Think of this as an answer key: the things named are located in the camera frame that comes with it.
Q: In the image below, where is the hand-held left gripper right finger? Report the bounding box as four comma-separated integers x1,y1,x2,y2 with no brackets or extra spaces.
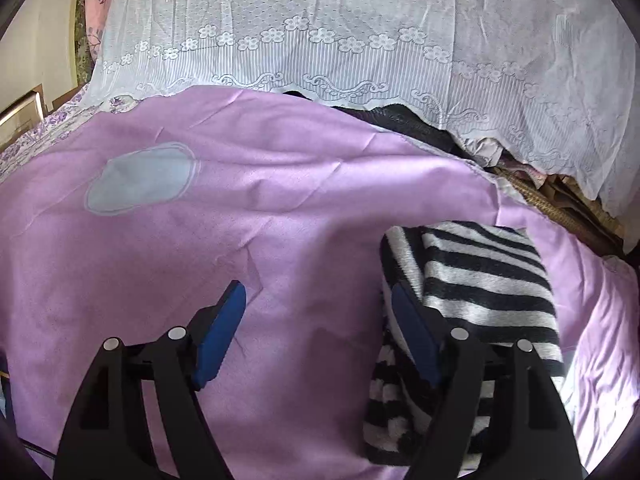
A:
391,283,587,480

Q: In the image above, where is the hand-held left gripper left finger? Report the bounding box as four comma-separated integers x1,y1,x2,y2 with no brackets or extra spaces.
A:
52,280,247,480

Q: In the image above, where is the black white striped sweater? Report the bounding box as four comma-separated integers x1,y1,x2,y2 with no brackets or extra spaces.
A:
361,220,566,467

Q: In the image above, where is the grey satin cloth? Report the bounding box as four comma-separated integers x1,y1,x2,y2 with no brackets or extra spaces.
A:
450,132,506,168

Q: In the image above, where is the dark cloth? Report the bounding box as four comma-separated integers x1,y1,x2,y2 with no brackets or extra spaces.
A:
282,90,466,156

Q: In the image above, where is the purple floral bed sheet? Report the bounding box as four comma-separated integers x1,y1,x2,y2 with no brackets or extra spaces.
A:
0,82,138,183

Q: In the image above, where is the white lace cloth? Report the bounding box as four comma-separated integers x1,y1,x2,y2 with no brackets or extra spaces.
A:
87,0,640,216

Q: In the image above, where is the pink floral cloth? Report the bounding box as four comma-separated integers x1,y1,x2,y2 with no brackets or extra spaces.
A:
75,0,121,83

